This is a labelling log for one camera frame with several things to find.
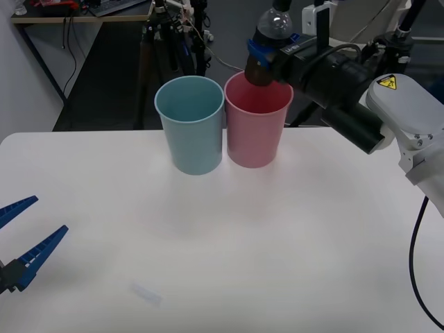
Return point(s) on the black tripod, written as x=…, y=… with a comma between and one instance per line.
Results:
x=404, y=38
x=147, y=52

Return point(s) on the pink plastic bin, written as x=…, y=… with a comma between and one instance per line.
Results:
x=253, y=138

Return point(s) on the small dark plastic bottle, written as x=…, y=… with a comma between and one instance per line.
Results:
x=274, y=24

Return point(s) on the silver-grey and black right arm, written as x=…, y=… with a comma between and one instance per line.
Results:
x=347, y=79

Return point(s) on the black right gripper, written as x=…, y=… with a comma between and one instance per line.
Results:
x=291, y=64

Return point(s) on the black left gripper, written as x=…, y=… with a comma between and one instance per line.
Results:
x=2, y=279

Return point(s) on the black keyboard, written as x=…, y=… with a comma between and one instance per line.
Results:
x=114, y=7

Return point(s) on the pale blue plastic bin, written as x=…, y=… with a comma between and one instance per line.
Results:
x=194, y=145

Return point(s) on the dark desk with wooden edge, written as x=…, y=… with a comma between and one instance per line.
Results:
x=41, y=14

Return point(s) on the white office chair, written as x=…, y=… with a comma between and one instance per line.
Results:
x=367, y=21

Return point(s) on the red item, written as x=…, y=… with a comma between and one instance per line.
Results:
x=52, y=4

